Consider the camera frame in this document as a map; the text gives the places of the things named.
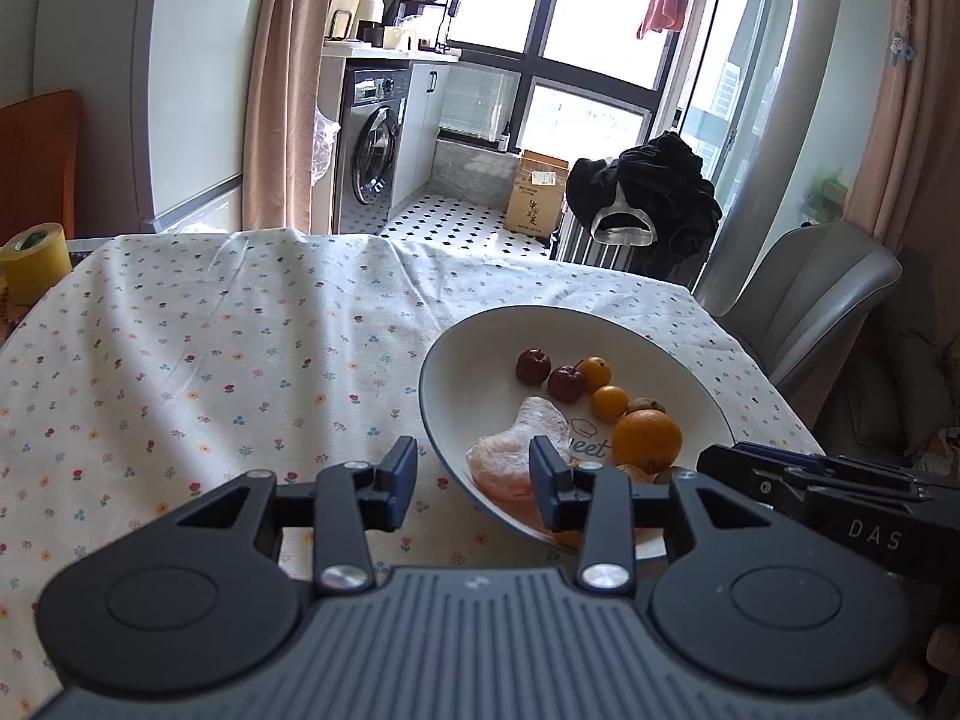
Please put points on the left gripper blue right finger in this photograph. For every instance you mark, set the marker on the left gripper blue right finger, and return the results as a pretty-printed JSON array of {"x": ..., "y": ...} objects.
[{"x": 551, "y": 481}]

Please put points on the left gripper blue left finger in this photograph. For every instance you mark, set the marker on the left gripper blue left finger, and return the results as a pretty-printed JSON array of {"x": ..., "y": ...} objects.
[{"x": 394, "y": 483}]

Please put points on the small red fruit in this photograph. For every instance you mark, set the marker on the small red fruit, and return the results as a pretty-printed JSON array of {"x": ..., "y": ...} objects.
[
  {"x": 566, "y": 384},
  {"x": 533, "y": 366}
]

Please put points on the small mandarin orange below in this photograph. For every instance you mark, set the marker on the small mandarin orange below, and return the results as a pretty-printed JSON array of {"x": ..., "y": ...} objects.
[{"x": 609, "y": 403}]

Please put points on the large orange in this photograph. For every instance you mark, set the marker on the large orange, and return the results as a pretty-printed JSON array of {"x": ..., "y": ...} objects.
[{"x": 647, "y": 439}]

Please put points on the brown longan fruit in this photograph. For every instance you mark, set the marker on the brown longan fruit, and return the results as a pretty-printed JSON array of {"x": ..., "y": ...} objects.
[{"x": 644, "y": 404}]

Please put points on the medium orange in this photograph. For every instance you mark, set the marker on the medium orange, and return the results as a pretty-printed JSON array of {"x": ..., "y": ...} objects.
[{"x": 660, "y": 476}]

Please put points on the white kitchen cabinet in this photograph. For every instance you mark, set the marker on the white kitchen cabinet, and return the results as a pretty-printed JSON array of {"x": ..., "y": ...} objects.
[{"x": 420, "y": 128}]

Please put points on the white bowl with dark rim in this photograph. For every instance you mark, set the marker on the white bowl with dark rim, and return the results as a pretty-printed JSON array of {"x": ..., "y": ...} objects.
[{"x": 468, "y": 390}]

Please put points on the floral white tablecloth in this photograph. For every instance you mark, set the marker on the floral white tablecloth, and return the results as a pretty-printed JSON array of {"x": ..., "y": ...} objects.
[{"x": 163, "y": 366}]

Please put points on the grey leather chair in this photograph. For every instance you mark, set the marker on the grey leather chair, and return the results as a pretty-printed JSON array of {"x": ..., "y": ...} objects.
[{"x": 806, "y": 297}]

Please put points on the cardboard box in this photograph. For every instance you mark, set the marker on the cardboard box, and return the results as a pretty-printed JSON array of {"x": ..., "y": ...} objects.
[{"x": 537, "y": 195}]

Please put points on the black clothes on chair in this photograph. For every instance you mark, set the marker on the black clothes on chair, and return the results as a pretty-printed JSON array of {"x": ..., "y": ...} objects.
[{"x": 652, "y": 199}]

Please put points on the grey washing machine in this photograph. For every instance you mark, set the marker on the grey washing machine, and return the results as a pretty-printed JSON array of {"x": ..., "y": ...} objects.
[{"x": 373, "y": 103}]

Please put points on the yellow tape roll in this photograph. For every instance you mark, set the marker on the yellow tape roll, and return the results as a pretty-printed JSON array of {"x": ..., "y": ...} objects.
[{"x": 33, "y": 261}]

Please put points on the pink curtain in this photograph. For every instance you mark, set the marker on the pink curtain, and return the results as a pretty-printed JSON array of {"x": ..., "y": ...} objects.
[{"x": 279, "y": 116}]

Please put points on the orange chair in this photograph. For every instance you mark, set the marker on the orange chair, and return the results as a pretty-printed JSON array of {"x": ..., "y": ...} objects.
[{"x": 38, "y": 146}]

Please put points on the white refrigerator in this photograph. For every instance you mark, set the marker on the white refrigerator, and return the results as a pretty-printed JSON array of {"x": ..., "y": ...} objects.
[{"x": 163, "y": 85}]

